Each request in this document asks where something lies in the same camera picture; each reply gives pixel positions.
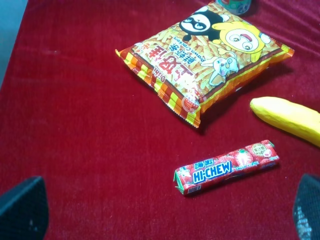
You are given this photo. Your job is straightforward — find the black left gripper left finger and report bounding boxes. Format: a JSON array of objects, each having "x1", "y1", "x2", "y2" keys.
[{"x1": 0, "y1": 176, "x2": 49, "y2": 240}]

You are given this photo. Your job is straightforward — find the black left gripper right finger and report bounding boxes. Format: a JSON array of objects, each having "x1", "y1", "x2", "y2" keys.
[{"x1": 292, "y1": 174, "x2": 320, "y2": 240}]

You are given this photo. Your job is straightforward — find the yellow banana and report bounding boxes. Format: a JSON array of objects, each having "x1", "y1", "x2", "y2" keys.
[{"x1": 249, "y1": 96, "x2": 320, "y2": 147}]

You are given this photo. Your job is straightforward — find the Hi-Chew candy pack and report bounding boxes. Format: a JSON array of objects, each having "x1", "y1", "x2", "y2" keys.
[{"x1": 173, "y1": 139, "x2": 280, "y2": 196}]

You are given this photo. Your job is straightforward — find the prawn cracker snack bag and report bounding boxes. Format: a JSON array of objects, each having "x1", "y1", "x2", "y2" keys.
[{"x1": 116, "y1": 2, "x2": 294, "y2": 128}]

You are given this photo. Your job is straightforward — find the small tin can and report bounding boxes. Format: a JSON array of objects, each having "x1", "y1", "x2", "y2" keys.
[{"x1": 216, "y1": 0, "x2": 252, "y2": 15}]

